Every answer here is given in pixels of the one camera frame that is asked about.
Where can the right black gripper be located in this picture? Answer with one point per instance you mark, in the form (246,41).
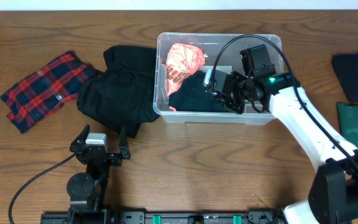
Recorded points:
(229,103)

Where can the red plaid folded cloth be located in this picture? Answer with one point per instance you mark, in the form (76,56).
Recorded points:
(45,91)

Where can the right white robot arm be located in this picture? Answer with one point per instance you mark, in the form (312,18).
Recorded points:
(333,197)

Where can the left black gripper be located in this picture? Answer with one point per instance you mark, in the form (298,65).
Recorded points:
(111,161)

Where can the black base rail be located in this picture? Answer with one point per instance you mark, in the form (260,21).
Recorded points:
(250,217)

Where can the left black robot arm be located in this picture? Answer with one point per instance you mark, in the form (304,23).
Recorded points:
(86,189)

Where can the pink printed shirt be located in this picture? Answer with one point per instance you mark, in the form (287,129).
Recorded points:
(182,62)

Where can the dark navy garment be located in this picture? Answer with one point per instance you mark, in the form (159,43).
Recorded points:
(192,96)

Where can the black folded cloth far right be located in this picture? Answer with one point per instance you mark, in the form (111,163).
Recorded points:
(346,69)

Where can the large black folded garment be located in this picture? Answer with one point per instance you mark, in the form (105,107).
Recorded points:
(122,96)

